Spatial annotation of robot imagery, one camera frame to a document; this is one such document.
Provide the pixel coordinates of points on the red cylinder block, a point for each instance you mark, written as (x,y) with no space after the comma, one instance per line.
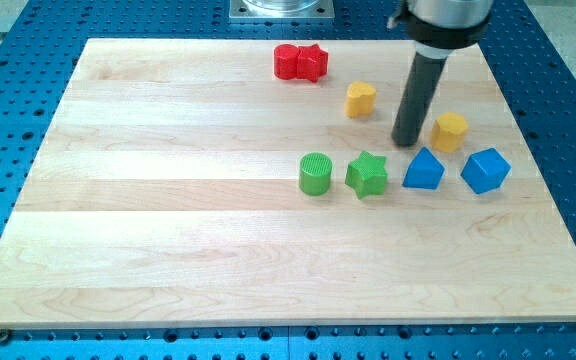
(285,61)

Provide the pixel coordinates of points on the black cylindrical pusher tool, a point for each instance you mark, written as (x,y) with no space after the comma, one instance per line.
(419,91)

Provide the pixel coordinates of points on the blue cube block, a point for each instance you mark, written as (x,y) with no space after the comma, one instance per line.
(485,171)

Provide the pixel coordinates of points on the blue triangle block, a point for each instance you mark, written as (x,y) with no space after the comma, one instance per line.
(425,171)

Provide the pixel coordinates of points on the green star block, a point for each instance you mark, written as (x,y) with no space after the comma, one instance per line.
(367,175)

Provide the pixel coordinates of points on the yellow hexagon block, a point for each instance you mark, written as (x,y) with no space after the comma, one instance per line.
(449,132)

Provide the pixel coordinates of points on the red star block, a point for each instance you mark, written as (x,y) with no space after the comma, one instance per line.
(312,62)

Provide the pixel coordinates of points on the wooden board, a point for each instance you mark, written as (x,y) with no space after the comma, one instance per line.
(166,194)

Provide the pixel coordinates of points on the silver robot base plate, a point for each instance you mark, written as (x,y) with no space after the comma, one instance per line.
(257,10)

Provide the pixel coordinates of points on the green cylinder block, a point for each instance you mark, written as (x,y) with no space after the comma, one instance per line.
(315,171)

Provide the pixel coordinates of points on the blue perforated metal table plate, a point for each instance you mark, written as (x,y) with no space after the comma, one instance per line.
(40,47)

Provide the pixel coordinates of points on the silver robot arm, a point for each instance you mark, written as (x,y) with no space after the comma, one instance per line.
(439,27)

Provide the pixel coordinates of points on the yellow heart block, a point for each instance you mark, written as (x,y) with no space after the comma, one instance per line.
(360,99)

